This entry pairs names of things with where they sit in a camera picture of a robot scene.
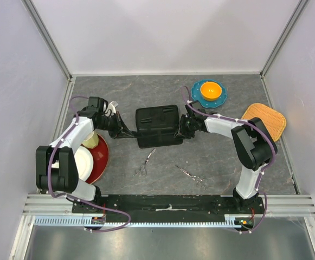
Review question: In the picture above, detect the pink-tinted scissors right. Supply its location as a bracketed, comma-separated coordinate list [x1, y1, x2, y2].
[176, 165, 206, 190]

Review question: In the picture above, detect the orange bowl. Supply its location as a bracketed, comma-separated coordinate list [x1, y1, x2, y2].
[200, 82, 222, 101]

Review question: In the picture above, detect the red plate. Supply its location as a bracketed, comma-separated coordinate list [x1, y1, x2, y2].
[86, 134, 109, 184]

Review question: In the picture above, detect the silver scissors left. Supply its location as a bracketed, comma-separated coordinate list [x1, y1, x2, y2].
[133, 148, 156, 176]

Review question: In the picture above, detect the purple cable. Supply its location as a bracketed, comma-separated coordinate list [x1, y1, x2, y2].
[47, 96, 132, 233]
[183, 86, 279, 235]

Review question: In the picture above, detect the orange woven mat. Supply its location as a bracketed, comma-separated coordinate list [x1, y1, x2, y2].
[241, 103, 287, 142]

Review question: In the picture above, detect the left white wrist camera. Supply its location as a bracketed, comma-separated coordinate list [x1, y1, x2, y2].
[104, 101, 118, 116]

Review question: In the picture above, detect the right aluminium corner post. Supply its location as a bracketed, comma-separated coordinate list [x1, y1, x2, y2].
[260, 0, 310, 80]

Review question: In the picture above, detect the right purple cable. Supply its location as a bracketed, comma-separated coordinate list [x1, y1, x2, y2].
[183, 86, 279, 235]

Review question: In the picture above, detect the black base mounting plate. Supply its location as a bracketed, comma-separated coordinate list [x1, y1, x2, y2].
[72, 193, 264, 223]

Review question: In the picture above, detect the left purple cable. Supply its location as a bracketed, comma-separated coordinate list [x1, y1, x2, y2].
[47, 96, 132, 233]

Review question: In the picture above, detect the white plate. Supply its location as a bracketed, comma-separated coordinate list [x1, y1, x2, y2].
[74, 146, 94, 181]

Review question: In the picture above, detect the aluminium front rail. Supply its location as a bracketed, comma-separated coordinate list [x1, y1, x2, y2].
[22, 194, 315, 217]

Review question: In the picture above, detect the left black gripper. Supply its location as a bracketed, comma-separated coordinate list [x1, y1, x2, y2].
[97, 112, 134, 139]

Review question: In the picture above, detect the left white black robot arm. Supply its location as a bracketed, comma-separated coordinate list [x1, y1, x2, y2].
[36, 96, 138, 213]

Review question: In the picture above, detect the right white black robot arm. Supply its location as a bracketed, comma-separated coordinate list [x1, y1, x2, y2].
[174, 101, 278, 213]

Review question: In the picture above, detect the slotted cable duct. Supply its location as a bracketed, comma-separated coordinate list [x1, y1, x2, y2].
[34, 216, 255, 228]

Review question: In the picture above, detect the left aluminium corner post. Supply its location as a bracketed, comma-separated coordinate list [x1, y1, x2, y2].
[22, 0, 72, 81]

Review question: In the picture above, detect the aluminium corner post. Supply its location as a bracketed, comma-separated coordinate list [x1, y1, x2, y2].
[260, 0, 310, 80]
[22, 0, 72, 81]

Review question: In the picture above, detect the pale yellow cup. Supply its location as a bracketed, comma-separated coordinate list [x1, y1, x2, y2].
[82, 131, 99, 149]

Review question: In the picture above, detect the teal scalloped plate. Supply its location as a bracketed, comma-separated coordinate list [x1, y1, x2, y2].
[191, 79, 227, 108]

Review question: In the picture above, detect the black zip tool case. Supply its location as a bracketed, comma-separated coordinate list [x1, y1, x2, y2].
[135, 105, 183, 149]

